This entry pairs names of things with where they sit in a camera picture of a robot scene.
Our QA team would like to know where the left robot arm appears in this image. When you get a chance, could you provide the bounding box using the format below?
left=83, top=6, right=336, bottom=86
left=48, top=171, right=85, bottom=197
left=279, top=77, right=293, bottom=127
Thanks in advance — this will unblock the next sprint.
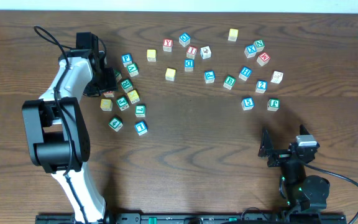
left=22, top=26, right=117, bottom=223

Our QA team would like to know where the blue P block left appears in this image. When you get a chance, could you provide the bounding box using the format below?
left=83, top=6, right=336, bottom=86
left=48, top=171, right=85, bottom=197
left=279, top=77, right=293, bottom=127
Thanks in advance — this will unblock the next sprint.
left=121, top=54, right=132, bottom=67

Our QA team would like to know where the green j block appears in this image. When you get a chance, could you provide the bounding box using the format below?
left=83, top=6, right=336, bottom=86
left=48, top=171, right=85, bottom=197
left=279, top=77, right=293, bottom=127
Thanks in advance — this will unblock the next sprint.
left=267, top=98, right=280, bottom=111
left=116, top=96, right=129, bottom=111

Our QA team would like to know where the white block far right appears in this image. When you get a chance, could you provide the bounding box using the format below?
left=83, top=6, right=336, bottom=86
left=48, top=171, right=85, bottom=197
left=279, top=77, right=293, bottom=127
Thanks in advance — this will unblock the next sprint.
left=271, top=71, right=283, bottom=84

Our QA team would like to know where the red M block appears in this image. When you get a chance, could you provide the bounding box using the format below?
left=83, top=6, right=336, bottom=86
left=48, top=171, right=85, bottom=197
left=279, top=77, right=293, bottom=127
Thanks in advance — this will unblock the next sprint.
left=257, top=52, right=270, bottom=67

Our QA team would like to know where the blue P block centre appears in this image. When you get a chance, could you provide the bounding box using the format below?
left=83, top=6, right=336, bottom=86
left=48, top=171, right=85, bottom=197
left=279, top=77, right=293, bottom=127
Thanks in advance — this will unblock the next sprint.
left=204, top=70, right=216, bottom=84

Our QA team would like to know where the yellow block upper left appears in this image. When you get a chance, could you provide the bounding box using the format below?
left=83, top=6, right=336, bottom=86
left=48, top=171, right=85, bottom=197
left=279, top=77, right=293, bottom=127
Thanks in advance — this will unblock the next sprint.
left=147, top=49, right=157, bottom=62

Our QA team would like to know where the red A block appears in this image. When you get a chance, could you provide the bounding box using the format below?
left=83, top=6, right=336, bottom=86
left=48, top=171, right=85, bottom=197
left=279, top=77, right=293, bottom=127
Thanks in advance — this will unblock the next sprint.
left=104, top=91, right=114, bottom=98

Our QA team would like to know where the red Y block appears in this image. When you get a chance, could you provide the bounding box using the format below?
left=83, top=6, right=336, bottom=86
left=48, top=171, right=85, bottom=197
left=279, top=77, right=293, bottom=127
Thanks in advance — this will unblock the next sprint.
left=163, top=39, right=173, bottom=52

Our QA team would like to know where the blue 5 block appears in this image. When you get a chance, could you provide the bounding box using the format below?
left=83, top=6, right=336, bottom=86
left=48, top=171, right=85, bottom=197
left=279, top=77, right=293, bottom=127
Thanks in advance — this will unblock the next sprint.
left=241, top=97, right=254, bottom=111

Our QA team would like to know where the green J block left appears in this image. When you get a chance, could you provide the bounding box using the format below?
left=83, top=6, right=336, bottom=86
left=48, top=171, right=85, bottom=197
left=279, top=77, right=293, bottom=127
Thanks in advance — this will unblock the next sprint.
left=116, top=96, right=129, bottom=111

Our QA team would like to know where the yellow block far left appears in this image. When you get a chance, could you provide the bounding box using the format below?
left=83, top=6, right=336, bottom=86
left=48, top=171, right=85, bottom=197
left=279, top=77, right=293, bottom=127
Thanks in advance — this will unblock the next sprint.
left=100, top=99, right=113, bottom=111

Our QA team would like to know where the green Z block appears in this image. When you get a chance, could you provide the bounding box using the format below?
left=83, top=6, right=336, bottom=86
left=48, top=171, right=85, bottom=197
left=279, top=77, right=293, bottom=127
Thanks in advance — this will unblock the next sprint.
left=113, top=70, right=122, bottom=83

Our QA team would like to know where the red I block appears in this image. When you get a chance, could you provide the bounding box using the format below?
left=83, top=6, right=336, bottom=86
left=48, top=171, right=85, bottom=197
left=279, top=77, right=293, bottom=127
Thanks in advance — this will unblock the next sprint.
left=186, top=46, right=198, bottom=60

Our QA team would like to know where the green N block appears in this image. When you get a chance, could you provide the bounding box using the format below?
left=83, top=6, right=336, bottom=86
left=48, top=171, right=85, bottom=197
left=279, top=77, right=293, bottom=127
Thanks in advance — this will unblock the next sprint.
left=254, top=40, right=265, bottom=52

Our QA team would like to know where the yellow block top right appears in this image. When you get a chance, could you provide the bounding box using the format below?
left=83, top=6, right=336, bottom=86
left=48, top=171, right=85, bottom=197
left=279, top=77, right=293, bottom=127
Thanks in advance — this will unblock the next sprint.
left=227, top=29, right=239, bottom=42

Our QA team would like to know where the blue L block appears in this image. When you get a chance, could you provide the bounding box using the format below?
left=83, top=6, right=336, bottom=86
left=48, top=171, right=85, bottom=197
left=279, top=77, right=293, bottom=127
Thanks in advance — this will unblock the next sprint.
left=134, top=121, right=148, bottom=136

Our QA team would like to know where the blue 2 block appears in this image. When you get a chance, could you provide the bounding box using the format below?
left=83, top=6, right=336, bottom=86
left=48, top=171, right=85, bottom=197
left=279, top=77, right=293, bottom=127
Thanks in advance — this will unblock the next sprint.
left=255, top=80, right=267, bottom=93

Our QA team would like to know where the green 7 block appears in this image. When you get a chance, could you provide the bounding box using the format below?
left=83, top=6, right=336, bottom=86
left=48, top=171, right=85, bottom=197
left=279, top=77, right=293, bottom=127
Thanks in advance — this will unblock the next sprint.
left=135, top=105, right=146, bottom=118

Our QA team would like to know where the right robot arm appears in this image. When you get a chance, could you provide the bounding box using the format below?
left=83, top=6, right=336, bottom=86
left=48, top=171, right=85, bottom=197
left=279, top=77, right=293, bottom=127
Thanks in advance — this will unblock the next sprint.
left=258, top=125, right=330, bottom=212

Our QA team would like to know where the yellow block tilted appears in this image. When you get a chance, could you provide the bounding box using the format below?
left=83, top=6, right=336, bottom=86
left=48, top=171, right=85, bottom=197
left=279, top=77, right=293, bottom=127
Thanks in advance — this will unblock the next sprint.
left=127, top=90, right=140, bottom=104

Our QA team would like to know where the green B block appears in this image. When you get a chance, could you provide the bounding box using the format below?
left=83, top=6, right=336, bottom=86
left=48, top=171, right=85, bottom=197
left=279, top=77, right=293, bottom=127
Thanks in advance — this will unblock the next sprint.
left=223, top=75, right=236, bottom=90

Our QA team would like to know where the blue D block middle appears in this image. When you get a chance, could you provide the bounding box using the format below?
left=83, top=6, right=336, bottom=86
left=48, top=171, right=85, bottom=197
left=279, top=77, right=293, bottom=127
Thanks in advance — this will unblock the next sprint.
left=184, top=59, right=194, bottom=72

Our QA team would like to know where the white picture block centre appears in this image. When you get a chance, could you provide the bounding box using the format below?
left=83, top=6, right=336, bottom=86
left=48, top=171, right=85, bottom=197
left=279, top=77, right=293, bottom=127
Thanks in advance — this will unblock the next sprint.
left=200, top=46, right=212, bottom=60

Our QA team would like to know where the blue d block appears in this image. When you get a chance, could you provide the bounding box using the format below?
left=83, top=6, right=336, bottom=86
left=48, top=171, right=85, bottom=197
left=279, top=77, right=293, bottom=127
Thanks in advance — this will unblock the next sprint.
left=179, top=32, right=191, bottom=47
left=184, top=59, right=194, bottom=72

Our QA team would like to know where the blue D block top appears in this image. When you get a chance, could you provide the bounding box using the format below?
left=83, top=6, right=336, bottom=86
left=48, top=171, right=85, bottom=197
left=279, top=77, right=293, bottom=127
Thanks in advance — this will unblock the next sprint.
left=179, top=32, right=191, bottom=47

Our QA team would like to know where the green 4 block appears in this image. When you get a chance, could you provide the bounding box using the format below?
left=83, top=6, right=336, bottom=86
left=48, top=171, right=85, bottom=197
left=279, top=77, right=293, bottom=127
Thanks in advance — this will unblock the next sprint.
left=108, top=117, right=123, bottom=132

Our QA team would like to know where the yellow block centre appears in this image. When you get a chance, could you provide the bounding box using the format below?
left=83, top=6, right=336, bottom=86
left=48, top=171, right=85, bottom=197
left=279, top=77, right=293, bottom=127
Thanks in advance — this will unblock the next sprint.
left=165, top=68, right=176, bottom=82

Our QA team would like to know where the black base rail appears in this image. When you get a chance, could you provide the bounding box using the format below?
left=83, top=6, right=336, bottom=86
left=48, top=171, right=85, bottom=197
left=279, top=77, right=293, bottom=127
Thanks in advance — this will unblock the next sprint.
left=35, top=212, right=347, bottom=224

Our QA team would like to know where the green J block right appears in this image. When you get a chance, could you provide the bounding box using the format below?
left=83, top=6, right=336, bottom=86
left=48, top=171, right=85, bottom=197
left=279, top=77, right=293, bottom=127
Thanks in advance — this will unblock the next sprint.
left=267, top=98, right=280, bottom=111

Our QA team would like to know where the green R block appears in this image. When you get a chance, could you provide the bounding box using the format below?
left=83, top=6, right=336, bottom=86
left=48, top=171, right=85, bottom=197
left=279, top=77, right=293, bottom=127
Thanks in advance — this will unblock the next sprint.
left=121, top=78, right=134, bottom=93

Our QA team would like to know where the blue H block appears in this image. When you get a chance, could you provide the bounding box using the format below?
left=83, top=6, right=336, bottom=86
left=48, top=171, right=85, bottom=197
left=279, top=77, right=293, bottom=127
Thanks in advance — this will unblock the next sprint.
left=239, top=67, right=252, bottom=81

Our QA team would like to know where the blue X block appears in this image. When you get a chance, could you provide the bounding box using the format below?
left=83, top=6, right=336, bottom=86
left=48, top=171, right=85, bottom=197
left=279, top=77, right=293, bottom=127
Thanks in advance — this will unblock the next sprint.
left=244, top=45, right=257, bottom=58

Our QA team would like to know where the blue p block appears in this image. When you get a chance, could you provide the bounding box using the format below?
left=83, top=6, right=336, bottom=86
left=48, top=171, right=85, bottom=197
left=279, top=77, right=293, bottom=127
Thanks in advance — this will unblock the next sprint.
left=121, top=54, right=132, bottom=67
left=204, top=70, right=216, bottom=84

